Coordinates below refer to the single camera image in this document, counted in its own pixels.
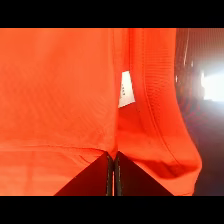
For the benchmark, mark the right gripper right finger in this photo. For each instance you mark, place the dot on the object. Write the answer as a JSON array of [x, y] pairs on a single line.
[[135, 181]]

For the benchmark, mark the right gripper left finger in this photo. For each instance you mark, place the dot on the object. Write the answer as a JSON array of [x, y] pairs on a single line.
[[95, 180]]

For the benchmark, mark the orange T-shirt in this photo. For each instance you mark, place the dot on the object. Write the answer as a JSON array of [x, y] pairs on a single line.
[[60, 100]]

